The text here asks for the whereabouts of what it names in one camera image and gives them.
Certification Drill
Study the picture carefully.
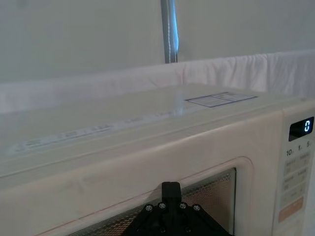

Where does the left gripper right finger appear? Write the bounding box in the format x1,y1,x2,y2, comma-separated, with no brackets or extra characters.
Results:
171,181,228,236

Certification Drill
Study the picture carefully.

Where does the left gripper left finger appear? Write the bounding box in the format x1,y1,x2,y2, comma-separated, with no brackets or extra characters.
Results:
125,181,173,236

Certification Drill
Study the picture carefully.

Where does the cream microwave oven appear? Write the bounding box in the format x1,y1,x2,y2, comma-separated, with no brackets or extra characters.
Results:
0,85,315,236

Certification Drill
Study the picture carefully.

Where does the oven control panel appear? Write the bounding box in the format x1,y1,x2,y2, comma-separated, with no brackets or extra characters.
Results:
277,98,315,236

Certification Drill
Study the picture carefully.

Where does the white curtain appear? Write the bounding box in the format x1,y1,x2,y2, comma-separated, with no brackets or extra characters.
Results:
0,0,315,116

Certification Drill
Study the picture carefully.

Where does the grey striped post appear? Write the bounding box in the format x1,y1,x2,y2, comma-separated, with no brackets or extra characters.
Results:
160,0,182,64

